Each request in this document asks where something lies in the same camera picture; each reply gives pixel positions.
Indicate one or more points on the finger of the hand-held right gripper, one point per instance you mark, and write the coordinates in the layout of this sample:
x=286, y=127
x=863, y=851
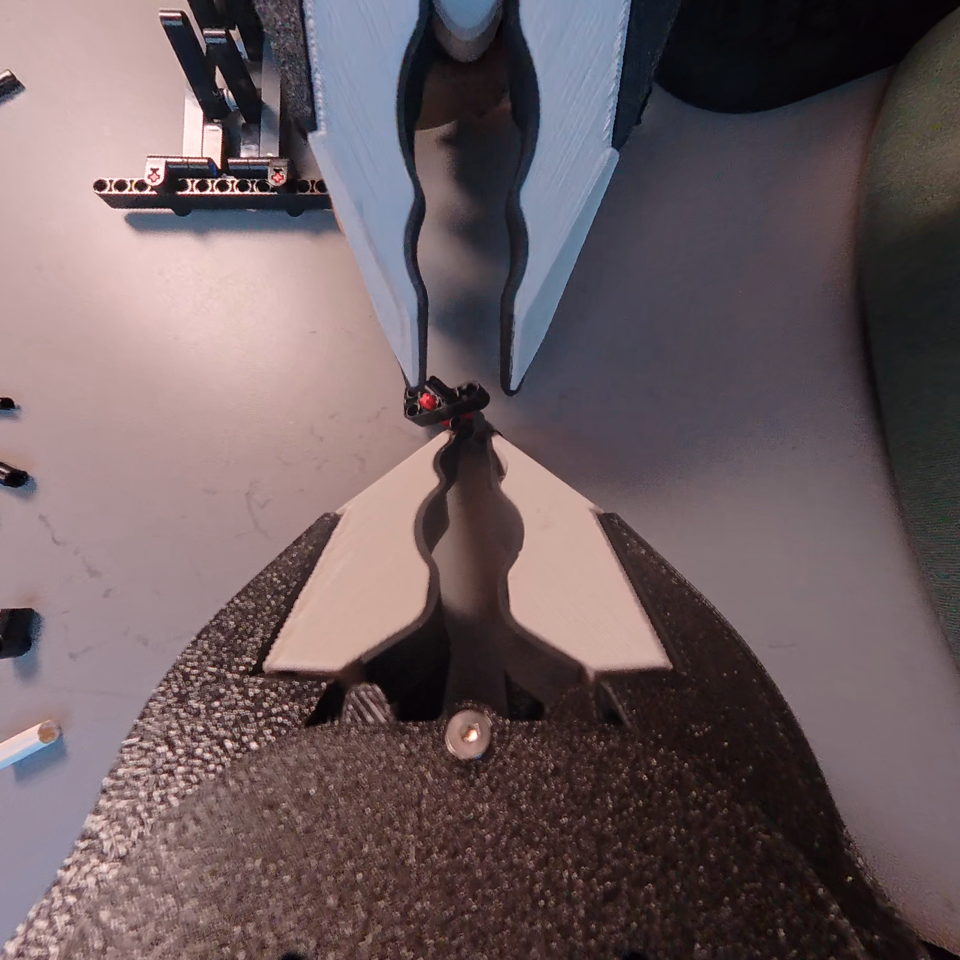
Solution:
x=577, y=112
x=360, y=112

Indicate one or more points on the brick vehicle model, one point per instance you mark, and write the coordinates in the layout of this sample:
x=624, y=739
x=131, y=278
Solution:
x=210, y=184

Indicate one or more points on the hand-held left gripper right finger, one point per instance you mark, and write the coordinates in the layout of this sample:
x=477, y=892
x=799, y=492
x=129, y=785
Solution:
x=585, y=592

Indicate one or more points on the small black brick piece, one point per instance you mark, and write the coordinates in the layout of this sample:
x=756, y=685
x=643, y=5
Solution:
x=10, y=85

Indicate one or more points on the black angle connector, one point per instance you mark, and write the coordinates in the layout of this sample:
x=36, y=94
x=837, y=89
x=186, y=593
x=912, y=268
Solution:
x=16, y=631

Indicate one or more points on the grey desk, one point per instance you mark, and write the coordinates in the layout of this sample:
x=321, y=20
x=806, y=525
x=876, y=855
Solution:
x=187, y=375

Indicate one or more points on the white tube connector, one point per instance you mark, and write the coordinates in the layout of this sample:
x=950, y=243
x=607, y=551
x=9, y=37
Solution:
x=30, y=744

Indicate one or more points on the black tube connector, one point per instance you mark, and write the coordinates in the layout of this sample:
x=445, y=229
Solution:
x=13, y=476

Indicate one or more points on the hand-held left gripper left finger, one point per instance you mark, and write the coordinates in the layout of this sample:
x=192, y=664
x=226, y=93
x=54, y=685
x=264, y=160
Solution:
x=352, y=592

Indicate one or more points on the small black red lego assembly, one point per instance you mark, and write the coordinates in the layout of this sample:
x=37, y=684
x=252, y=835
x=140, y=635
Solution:
x=465, y=396

